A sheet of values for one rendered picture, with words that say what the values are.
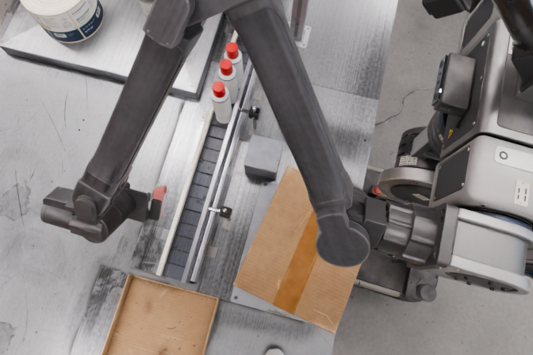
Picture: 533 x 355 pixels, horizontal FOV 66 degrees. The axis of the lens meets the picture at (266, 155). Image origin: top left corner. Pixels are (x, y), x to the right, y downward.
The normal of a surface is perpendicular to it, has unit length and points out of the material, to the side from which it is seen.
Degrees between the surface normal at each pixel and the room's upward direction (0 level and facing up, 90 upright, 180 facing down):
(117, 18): 0
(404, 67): 0
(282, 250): 0
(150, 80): 52
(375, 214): 40
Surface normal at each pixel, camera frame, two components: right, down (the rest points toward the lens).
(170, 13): -0.22, 0.51
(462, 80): 0.01, -0.29
